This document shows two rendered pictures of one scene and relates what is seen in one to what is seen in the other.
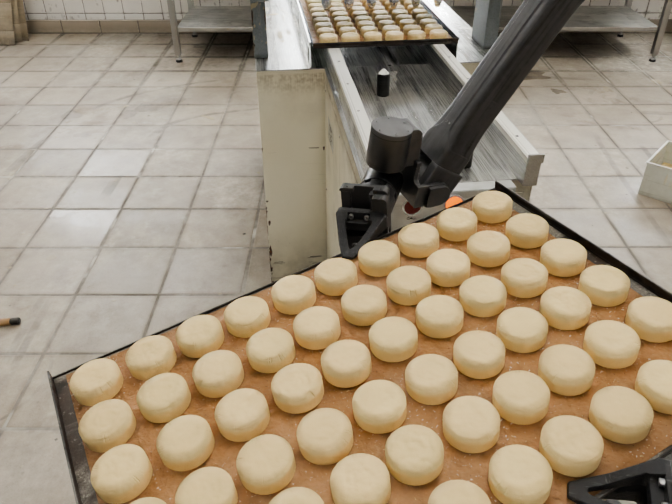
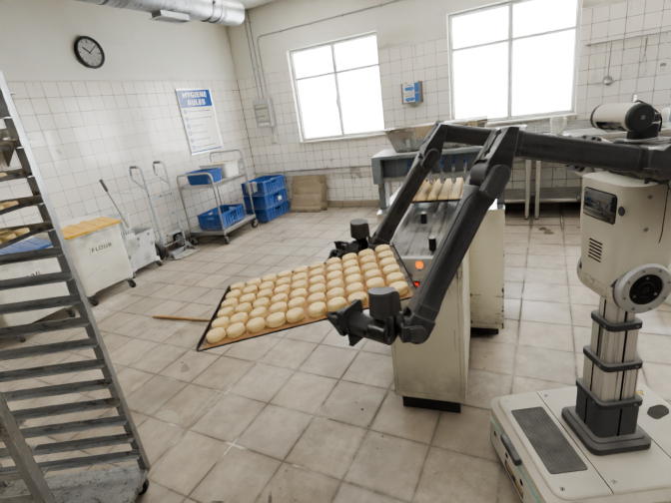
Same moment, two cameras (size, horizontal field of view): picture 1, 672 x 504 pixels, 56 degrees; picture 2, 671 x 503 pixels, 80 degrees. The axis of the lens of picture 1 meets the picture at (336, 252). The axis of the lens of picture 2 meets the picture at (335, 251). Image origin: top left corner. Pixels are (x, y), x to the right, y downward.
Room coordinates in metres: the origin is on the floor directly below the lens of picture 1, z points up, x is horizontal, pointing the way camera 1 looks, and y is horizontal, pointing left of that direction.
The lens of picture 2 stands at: (-0.49, -0.68, 1.47)
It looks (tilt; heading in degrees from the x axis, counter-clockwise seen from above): 19 degrees down; 29
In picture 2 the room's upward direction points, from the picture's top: 8 degrees counter-clockwise
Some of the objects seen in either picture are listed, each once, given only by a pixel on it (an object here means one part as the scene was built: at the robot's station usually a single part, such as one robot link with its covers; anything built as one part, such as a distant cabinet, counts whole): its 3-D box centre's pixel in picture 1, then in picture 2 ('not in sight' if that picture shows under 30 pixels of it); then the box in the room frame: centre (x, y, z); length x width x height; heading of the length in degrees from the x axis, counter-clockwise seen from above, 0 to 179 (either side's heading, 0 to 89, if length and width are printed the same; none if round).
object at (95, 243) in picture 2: not in sight; (88, 258); (1.72, 3.37, 0.38); 0.64 x 0.54 x 0.77; 88
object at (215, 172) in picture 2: not in sight; (204, 176); (3.37, 3.22, 0.88); 0.40 x 0.30 x 0.16; 94
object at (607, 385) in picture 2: not in sight; (606, 401); (0.90, -0.90, 0.38); 0.13 x 0.13 x 0.40; 28
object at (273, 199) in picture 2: not in sight; (266, 198); (4.52, 3.19, 0.30); 0.60 x 0.40 x 0.20; 0
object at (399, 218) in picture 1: (449, 218); (420, 271); (1.05, -0.22, 0.77); 0.24 x 0.04 x 0.14; 97
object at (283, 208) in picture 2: not in sight; (269, 210); (4.52, 3.19, 0.10); 0.60 x 0.40 x 0.20; 178
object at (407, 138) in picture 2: not in sight; (436, 135); (1.91, -0.12, 1.25); 0.56 x 0.29 x 0.14; 97
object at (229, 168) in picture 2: not in sight; (220, 170); (3.75, 3.28, 0.90); 0.44 x 0.36 x 0.20; 99
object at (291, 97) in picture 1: (350, 117); (448, 243); (2.39, -0.06, 0.42); 1.28 x 0.72 x 0.84; 7
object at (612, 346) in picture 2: not in sight; (610, 367); (0.90, -0.90, 0.53); 0.11 x 0.11 x 0.40; 28
